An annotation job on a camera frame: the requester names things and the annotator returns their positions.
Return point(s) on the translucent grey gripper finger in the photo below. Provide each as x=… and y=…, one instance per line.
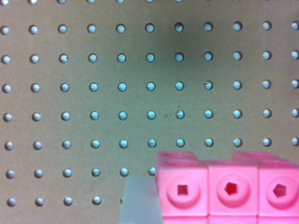
x=140, y=203

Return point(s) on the pink linking cube block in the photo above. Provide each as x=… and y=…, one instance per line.
x=250, y=188

